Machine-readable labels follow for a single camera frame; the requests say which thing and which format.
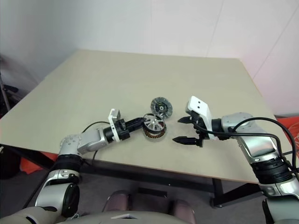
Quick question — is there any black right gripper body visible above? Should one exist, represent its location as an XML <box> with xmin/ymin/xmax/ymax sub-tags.
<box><xmin>191</xmin><ymin>112</ymin><xmax>208</xmax><ymax>148</ymax></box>

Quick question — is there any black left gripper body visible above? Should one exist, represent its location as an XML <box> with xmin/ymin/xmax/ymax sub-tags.
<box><xmin>116</xmin><ymin>118</ymin><xmax>131</xmax><ymax>141</ymax></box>

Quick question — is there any black spoked rotor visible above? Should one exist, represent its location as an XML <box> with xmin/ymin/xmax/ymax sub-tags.
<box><xmin>142</xmin><ymin>112</ymin><xmax>167</xmax><ymax>131</ymax></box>

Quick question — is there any motor housing with copper windings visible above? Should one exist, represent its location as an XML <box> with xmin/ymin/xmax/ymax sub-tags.
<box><xmin>142</xmin><ymin>126</ymin><xmax>168</xmax><ymax>141</ymax></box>

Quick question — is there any round grey motor lid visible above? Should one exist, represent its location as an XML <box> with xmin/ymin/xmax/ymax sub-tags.
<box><xmin>149</xmin><ymin>97</ymin><xmax>173</xmax><ymax>119</ymax></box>

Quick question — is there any black rectangular floor plate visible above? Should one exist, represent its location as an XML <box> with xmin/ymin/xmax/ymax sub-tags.
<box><xmin>137</xmin><ymin>187</ymin><xmax>168</xmax><ymax>198</ymax></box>

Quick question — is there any dark maroon rounded shape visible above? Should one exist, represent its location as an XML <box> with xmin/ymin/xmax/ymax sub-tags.
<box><xmin>172</xmin><ymin>199</ymin><xmax>196</xmax><ymax>224</ymax></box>
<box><xmin>102</xmin><ymin>190</ymin><xmax>130</xmax><ymax>212</ymax></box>

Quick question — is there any large orange cloth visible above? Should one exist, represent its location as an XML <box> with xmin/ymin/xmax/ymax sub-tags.
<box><xmin>275</xmin><ymin>115</ymin><xmax>299</xmax><ymax>150</ymax></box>

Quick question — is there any grey robot torso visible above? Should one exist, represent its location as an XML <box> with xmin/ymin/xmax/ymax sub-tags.
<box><xmin>0</xmin><ymin>205</ymin><xmax>187</xmax><ymax>224</ymax></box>

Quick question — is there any dark equipment stand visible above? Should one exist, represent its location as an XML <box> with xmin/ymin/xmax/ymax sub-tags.
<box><xmin>0</xmin><ymin>58</ymin><xmax>19</xmax><ymax>112</ymax></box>

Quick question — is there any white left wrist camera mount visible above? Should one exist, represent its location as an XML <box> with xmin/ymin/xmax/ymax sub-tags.
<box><xmin>108</xmin><ymin>108</ymin><xmax>122</xmax><ymax>143</ymax></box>

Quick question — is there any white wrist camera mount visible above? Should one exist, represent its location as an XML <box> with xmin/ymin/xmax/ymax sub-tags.
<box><xmin>108</xmin><ymin>108</ymin><xmax>122</xmax><ymax>143</ymax></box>
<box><xmin>185</xmin><ymin>95</ymin><xmax>220</xmax><ymax>140</ymax></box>

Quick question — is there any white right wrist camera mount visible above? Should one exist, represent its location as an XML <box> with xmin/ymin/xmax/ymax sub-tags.
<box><xmin>185</xmin><ymin>95</ymin><xmax>220</xmax><ymax>140</ymax></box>

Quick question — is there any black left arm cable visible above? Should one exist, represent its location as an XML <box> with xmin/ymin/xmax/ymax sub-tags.
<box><xmin>82</xmin><ymin>121</ymin><xmax>111</xmax><ymax>167</ymax></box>

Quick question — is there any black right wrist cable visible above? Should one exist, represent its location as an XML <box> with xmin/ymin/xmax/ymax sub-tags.
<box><xmin>193</xmin><ymin>122</ymin><xmax>285</xmax><ymax>164</ymax></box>

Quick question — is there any black table frame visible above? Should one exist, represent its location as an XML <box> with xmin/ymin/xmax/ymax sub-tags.
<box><xmin>0</xmin><ymin>144</ymin><xmax>264</xmax><ymax>208</ymax></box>

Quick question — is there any black right arm cable loop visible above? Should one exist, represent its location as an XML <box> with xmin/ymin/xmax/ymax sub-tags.
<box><xmin>230</xmin><ymin>118</ymin><xmax>299</xmax><ymax>173</ymax></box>

